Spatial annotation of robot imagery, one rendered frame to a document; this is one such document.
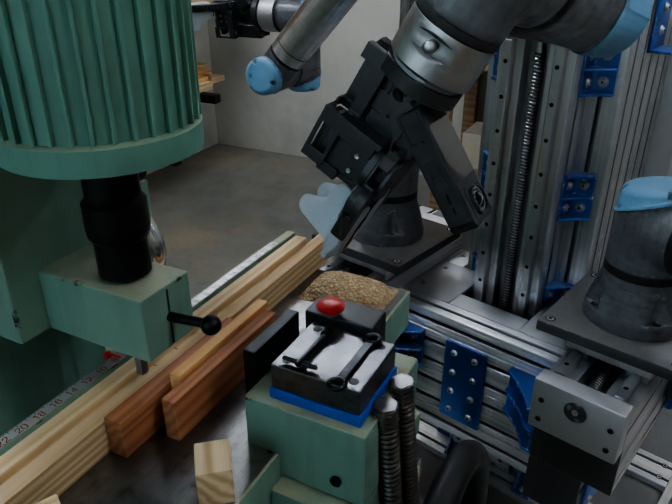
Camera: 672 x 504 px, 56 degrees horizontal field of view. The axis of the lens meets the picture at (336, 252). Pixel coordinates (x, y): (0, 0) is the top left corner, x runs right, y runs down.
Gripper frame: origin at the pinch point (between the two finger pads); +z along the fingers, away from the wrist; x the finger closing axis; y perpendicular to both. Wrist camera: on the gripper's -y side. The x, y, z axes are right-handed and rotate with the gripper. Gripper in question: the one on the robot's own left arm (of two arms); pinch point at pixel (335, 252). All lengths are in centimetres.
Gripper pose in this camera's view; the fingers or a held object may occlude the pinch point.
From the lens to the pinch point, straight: 63.4
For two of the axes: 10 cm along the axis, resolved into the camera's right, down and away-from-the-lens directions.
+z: -4.5, 6.7, 5.8
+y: -7.6, -6.3, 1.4
